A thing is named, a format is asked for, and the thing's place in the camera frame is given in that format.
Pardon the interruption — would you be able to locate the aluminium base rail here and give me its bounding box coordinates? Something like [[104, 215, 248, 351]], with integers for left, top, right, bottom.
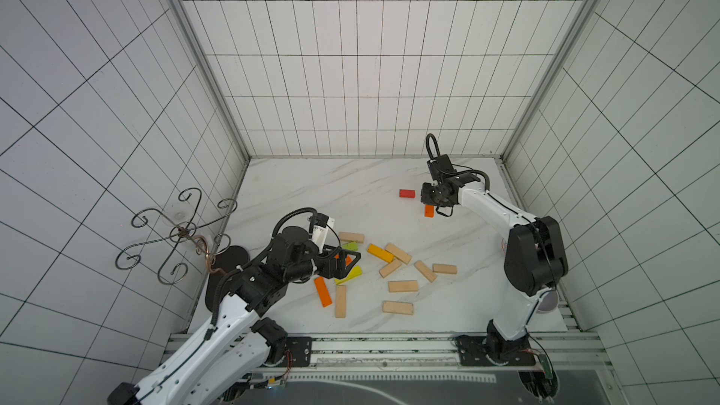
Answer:
[[162, 331, 614, 375]]

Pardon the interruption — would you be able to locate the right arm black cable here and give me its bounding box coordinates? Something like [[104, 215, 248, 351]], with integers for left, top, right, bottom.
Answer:
[[424, 133, 491, 192]]

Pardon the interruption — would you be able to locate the metal scroll wall ornament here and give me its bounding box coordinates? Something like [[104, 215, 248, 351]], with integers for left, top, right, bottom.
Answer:
[[114, 187, 238, 286]]

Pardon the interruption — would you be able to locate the purple bowl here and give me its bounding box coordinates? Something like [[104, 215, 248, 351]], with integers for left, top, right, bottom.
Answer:
[[535, 288, 560, 313]]

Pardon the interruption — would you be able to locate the black round plate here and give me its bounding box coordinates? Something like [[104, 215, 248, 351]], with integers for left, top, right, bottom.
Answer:
[[203, 244, 252, 314]]

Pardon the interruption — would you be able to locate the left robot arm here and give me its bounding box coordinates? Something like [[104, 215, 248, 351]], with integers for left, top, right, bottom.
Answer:
[[107, 225, 361, 404]]

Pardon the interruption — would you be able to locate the lime green block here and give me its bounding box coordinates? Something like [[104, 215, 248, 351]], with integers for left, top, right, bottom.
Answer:
[[341, 242, 358, 251]]

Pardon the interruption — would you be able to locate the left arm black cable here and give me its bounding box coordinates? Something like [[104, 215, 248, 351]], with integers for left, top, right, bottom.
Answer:
[[271, 206, 320, 238]]

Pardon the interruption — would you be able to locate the natural wood block diagonal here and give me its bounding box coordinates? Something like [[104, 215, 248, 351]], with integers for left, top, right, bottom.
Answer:
[[379, 259, 403, 279], [414, 261, 437, 283]]

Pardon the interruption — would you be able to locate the natural wood block top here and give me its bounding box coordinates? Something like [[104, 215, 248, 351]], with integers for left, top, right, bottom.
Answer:
[[337, 232, 365, 244]]

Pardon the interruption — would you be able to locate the amber yellow block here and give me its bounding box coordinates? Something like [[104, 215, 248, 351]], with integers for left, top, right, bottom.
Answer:
[[367, 244, 395, 264]]

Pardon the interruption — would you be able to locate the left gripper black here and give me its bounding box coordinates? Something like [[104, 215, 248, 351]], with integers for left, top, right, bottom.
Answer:
[[285, 244, 360, 281]]

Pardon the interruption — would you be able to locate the natural wood block bottom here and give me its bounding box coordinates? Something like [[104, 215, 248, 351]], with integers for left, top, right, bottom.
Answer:
[[382, 301, 414, 316]]

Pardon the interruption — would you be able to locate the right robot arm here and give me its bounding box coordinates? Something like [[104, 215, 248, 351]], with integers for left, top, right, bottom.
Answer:
[[421, 177, 568, 366]]

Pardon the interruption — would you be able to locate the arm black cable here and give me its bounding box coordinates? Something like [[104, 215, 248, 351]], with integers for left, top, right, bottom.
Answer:
[[424, 133, 491, 192], [271, 206, 320, 238]]

